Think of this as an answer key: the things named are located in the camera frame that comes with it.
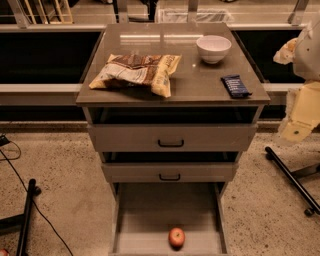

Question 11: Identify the red apple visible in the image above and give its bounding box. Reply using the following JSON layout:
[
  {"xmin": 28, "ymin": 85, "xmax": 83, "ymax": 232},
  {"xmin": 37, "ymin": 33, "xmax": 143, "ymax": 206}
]
[{"xmin": 168, "ymin": 227, "xmax": 185, "ymax": 247}]

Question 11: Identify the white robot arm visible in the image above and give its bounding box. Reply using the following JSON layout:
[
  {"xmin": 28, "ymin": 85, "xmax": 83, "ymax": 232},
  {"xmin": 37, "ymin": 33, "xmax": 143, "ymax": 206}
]
[{"xmin": 273, "ymin": 13, "xmax": 320, "ymax": 143}]

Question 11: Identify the grey drawer cabinet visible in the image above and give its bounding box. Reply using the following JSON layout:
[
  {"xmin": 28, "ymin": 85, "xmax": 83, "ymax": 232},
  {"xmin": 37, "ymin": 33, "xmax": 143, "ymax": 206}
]
[{"xmin": 75, "ymin": 22, "xmax": 271, "ymax": 256}]

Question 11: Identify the top grey drawer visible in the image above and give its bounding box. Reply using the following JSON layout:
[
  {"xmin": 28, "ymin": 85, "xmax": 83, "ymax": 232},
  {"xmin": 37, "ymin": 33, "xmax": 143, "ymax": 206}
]
[{"xmin": 88, "ymin": 124, "xmax": 257, "ymax": 152}]

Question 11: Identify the middle grey drawer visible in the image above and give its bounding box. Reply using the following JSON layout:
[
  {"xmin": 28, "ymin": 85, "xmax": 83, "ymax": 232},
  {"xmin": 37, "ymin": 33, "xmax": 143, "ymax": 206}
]
[{"xmin": 102, "ymin": 162, "xmax": 238, "ymax": 183}]

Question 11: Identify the bottom grey open drawer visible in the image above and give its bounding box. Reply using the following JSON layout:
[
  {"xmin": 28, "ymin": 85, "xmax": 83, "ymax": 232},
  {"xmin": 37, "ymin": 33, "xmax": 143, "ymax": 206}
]
[{"xmin": 109, "ymin": 183, "xmax": 231, "ymax": 256}]

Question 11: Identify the yellow chip bag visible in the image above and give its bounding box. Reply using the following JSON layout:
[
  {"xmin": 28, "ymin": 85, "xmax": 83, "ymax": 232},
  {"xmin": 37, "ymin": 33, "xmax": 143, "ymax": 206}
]
[{"xmin": 89, "ymin": 54, "xmax": 181, "ymax": 98}]

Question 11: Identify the dark blue snack bar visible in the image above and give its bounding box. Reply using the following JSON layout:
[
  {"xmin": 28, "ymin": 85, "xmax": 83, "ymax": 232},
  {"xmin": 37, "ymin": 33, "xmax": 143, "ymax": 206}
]
[{"xmin": 221, "ymin": 75, "xmax": 252, "ymax": 99}]

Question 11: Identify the white ceramic bowl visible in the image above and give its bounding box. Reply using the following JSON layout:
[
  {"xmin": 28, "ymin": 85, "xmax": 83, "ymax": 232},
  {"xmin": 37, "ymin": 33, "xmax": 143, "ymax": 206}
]
[{"xmin": 196, "ymin": 35, "xmax": 232, "ymax": 64}]

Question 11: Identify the black stand leg left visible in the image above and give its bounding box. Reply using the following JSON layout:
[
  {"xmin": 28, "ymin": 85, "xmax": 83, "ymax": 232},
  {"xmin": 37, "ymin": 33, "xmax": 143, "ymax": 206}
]
[{"xmin": 0, "ymin": 179, "xmax": 41, "ymax": 256}]

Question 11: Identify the metal railing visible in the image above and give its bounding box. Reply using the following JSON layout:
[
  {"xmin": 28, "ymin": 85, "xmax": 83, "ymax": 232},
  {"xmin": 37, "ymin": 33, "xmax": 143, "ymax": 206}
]
[{"xmin": 0, "ymin": 0, "xmax": 320, "ymax": 30}]

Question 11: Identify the red object at corner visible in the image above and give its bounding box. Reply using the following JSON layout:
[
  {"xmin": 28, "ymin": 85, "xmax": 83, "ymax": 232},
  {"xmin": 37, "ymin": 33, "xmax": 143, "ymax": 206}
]
[{"xmin": 0, "ymin": 249, "xmax": 10, "ymax": 256}]

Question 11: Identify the black floor cable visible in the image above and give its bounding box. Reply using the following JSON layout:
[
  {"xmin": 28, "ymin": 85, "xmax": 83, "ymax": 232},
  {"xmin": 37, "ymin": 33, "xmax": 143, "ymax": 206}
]
[{"xmin": 0, "ymin": 133, "xmax": 74, "ymax": 256}]

